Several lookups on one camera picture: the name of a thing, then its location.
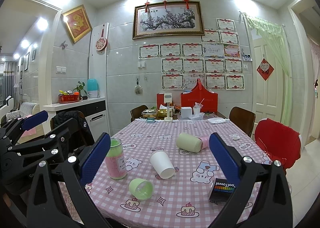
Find red tray with snacks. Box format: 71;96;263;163
58;90;80;104

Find white phone stand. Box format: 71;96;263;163
164;92;173;121

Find clear food container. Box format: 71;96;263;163
141;109;158;120

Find white plastic bag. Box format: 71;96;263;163
207;117;230;125

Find green sheer curtain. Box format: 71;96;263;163
246;15;293;120

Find black box with rainbow print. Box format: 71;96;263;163
209;178;237;205

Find red gift box with handle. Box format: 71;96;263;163
180;80;218;115

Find brown wooden chair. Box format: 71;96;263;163
229;107;256;138
130;105;149;123

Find flat red box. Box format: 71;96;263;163
157;93;173;111

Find white leaning board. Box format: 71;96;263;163
89;22;110;98

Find white panel door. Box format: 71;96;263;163
252;38;285;118

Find green potted plant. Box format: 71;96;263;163
73;81;87;98

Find grey window curtain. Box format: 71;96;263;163
0;61;19;105

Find wall of award certificates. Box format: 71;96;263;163
139;18;245;91

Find gold framed red picture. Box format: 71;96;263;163
61;5;93;44

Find white sofa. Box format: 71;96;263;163
5;95;40;143

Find green plastic cup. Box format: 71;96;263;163
128;178;153;201

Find teal and white humidifier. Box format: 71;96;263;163
87;78;100;98

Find green and pink tumbler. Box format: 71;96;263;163
176;132;210;153

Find white and black sideboard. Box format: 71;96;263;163
42;96;107;138

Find white cup with straws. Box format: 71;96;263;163
192;102;203;116

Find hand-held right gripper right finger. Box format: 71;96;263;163
209;132;293;228

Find pink and green canister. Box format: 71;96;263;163
105;137;128;180

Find yellow snack bag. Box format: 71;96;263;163
157;108;173;118

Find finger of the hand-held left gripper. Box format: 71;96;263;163
0;110;49;147
10;119;87;166

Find red diamond door decoration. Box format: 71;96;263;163
257;58;275;81

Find pink checkered tablecloth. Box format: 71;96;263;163
59;118;273;221

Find framed plum blossom painting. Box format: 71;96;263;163
132;0;205;40

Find white paper cup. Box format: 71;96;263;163
149;150;176;180

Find red chair cover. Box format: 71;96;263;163
254;118;302;181

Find red round wall ornament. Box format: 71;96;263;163
96;28;108;52

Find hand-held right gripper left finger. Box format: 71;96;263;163
26;132;112;228

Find black jacket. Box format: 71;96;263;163
50;110;95;155

